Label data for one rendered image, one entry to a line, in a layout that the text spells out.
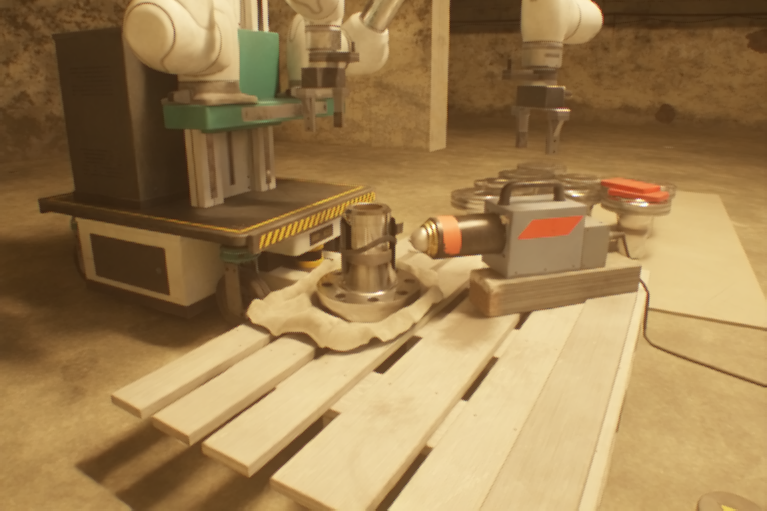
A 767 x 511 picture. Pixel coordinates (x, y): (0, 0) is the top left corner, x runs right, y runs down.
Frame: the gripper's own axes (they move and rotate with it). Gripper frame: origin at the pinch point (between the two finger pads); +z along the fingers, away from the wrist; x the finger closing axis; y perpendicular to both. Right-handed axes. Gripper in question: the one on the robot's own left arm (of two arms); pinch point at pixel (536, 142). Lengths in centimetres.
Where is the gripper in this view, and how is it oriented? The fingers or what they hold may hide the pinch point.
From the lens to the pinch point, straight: 128.7
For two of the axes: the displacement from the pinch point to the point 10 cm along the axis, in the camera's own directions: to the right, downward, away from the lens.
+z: 0.0, 9.6, 2.7
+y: 9.6, -0.7, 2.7
